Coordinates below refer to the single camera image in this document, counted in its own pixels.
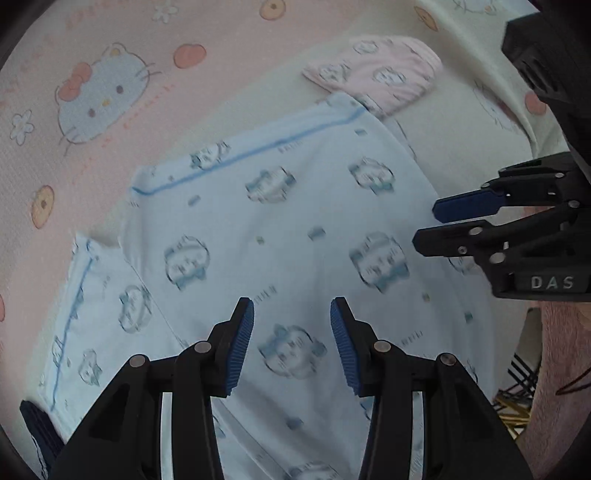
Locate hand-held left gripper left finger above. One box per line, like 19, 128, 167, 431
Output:
48, 296, 256, 480

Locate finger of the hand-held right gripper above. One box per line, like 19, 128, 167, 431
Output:
433, 152, 583, 225
412, 199, 583, 278

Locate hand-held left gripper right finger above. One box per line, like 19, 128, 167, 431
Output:
330, 296, 536, 480

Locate light blue printed pajama pants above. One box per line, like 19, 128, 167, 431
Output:
39, 91, 513, 480

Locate person's right forearm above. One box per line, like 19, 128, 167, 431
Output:
517, 300, 591, 462

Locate pink printed pajama garment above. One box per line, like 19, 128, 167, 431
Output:
302, 36, 445, 120

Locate navy shorts with white stripes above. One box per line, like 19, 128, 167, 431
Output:
19, 399, 65, 476

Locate pink white cat-print blanket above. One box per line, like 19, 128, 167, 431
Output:
0, 0, 573, 462

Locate black wire rack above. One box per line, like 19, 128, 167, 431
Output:
508, 353, 539, 393

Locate black cable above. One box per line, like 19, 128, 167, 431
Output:
556, 369, 591, 397

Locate gold wire chair frame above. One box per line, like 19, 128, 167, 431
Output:
492, 388, 536, 430

